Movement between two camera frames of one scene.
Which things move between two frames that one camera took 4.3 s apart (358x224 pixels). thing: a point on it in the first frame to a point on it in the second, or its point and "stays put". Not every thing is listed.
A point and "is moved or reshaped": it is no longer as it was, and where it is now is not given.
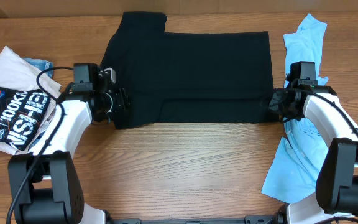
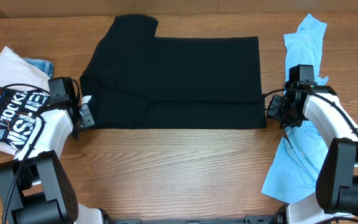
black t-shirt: (177, 78) is moved or reshaped
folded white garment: (9, 70) stays put
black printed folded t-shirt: (11, 116) stays put
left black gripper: (121, 103) to (88, 119)
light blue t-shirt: (294, 175) stays put
